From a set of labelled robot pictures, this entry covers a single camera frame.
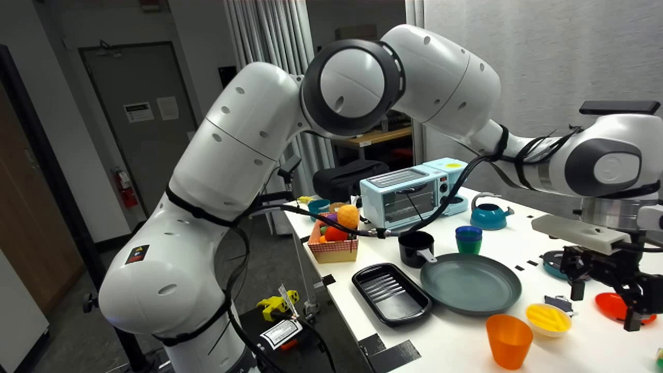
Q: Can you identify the black ribbed grill tray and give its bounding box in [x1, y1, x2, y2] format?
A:
[350, 261, 436, 328]

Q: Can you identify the red fire extinguisher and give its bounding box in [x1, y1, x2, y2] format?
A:
[111, 167, 140, 210]

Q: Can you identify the white label card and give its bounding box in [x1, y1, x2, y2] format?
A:
[259, 316, 304, 349]

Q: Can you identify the black side table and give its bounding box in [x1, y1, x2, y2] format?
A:
[237, 285, 364, 373]

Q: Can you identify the blue plastic cup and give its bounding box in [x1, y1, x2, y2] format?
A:
[454, 224, 484, 244]

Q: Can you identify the green plastic cup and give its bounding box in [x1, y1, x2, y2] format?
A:
[456, 237, 483, 256]

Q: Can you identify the white door sign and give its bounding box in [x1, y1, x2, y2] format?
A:
[123, 99, 155, 123]

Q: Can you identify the grey door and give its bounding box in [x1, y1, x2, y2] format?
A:
[78, 38, 205, 217]

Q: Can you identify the teal toy kettle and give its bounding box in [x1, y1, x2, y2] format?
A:
[470, 193, 516, 231]

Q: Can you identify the black camera tripod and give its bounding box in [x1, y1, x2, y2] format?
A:
[579, 99, 663, 116]

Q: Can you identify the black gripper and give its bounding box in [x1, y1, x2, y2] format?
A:
[557, 243, 663, 333]

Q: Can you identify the white pleated curtain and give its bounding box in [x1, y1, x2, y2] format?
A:
[224, 0, 328, 235]

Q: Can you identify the brown wooden panel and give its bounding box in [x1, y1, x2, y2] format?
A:
[0, 78, 86, 318]

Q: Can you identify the yellow toy figure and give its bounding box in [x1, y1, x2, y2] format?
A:
[254, 288, 300, 322]

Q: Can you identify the black bag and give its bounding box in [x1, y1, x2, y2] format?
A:
[311, 159, 392, 203]

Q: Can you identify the dark grey round plate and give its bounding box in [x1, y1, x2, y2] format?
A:
[418, 250, 524, 318]

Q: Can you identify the red round plastic lid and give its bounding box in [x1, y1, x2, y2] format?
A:
[594, 290, 659, 328]

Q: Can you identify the light blue toaster oven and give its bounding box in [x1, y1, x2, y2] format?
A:
[359, 155, 472, 234]

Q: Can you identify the red checkered fruit basket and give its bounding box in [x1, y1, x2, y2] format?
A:
[307, 219, 360, 264]

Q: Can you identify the teal container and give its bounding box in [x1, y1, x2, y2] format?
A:
[307, 196, 331, 219]

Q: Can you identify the orange plush fruit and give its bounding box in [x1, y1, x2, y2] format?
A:
[335, 203, 363, 231]

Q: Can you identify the white paper on door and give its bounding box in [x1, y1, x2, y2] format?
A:
[155, 95, 183, 121]

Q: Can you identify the black pot grey handle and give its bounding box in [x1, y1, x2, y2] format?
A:
[397, 227, 439, 269]

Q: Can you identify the grey backdrop curtain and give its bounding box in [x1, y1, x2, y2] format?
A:
[423, 0, 663, 244]

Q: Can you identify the orange plastic cup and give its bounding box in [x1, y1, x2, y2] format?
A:
[484, 312, 535, 371]

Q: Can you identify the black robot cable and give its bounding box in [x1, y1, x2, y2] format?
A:
[234, 121, 583, 240]

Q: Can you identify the black tape strip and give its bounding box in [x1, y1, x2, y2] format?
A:
[369, 337, 423, 373]
[357, 333, 390, 359]

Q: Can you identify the wooden desk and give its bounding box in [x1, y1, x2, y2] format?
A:
[343, 121, 415, 150]

